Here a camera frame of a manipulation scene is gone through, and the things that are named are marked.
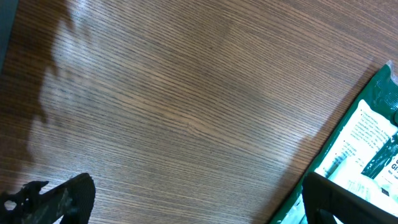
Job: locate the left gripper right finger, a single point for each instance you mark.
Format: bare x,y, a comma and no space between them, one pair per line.
326,202

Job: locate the green foil packet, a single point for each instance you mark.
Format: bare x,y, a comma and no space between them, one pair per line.
361,153

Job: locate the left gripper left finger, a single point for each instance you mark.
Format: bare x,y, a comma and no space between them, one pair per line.
69,202

